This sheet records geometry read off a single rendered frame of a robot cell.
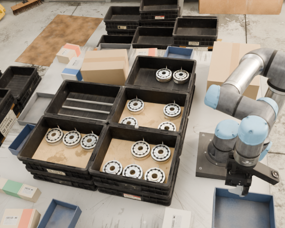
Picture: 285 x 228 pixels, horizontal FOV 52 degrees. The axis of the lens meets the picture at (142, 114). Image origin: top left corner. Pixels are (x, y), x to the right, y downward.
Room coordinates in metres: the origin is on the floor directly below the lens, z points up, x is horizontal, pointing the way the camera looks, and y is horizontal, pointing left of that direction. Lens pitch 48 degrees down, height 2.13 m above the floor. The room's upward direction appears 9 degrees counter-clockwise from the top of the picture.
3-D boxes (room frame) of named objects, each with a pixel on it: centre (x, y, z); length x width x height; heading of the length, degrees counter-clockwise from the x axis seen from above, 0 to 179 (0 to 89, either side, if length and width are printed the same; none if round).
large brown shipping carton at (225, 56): (1.41, -0.63, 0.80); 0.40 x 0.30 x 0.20; 158
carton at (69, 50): (2.00, 0.51, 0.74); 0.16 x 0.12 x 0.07; 150
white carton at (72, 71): (1.76, 0.45, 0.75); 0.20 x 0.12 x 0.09; 156
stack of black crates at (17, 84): (2.09, 1.10, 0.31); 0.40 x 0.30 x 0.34; 162
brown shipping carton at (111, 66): (1.69, 0.21, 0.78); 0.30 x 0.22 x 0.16; 80
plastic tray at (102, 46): (1.93, 0.15, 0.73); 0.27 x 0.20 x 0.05; 73
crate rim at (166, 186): (0.82, 0.06, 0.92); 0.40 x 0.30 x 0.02; 69
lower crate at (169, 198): (0.82, 0.06, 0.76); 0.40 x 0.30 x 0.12; 69
